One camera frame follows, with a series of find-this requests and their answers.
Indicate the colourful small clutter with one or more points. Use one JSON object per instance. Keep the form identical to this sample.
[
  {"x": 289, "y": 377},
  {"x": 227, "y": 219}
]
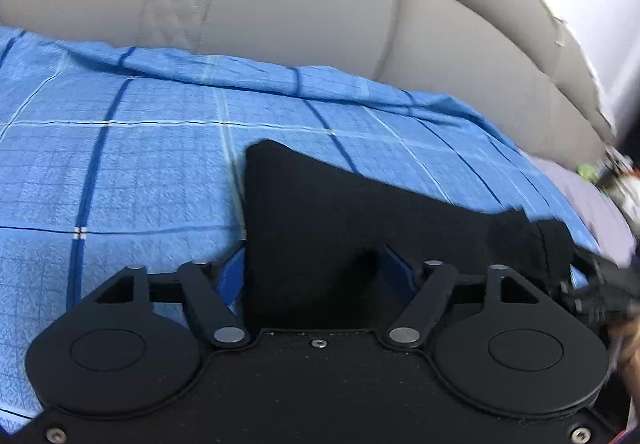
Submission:
[{"x": 616, "y": 177}]

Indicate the blue checked bed sheet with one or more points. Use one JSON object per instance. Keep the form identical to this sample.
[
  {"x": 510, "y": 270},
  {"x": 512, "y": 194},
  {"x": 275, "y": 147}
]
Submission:
[{"x": 140, "y": 164}]

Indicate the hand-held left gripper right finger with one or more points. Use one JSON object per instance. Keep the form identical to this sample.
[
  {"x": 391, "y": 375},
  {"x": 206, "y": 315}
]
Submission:
[{"x": 397, "y": 266}]

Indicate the person's right hand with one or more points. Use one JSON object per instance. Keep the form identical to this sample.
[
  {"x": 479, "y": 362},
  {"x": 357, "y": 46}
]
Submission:
[{"x": 627, "y": 354}]

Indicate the pale lilac sheet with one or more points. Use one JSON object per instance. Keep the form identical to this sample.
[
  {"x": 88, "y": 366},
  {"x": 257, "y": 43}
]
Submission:
[{"x": 595, "y": 209}]

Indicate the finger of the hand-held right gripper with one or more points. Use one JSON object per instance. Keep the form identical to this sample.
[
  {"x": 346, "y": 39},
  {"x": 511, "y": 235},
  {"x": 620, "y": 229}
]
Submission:
[
  {"x": 607, "y": 270},
  {"x": 587, "y": 305}
]

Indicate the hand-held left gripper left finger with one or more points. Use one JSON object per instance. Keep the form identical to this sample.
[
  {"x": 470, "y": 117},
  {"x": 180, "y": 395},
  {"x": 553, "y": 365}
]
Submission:
[{"x": 233, "y": 276}]

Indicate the black pants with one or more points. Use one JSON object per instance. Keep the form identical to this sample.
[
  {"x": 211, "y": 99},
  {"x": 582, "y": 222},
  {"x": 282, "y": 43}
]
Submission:
[{"x": 325, "y": 229}]

